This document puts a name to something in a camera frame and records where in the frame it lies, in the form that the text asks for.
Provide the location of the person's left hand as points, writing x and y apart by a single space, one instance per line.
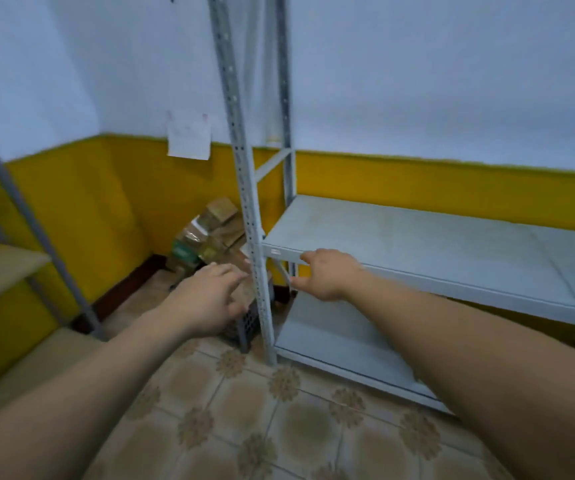
202 304

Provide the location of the person's right hand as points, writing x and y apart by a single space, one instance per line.
335 277

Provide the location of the person's right thumb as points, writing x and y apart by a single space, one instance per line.
301 283

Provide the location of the person's left thumb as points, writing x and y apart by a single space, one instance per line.
237 308

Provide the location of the person's right forearm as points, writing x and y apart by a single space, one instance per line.
487 374

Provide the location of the person's left forearm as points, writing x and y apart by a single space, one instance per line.
77 399

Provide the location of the black plastic crate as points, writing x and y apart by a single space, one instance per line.
251 322

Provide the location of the pile of cardboard boxes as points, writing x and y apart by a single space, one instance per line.
207 234

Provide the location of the grey metal shelving rack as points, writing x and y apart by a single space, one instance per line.
417 244

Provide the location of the white paper sheet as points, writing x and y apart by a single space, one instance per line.
189 136

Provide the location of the grey rack with beige shelves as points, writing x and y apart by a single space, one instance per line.
2 267

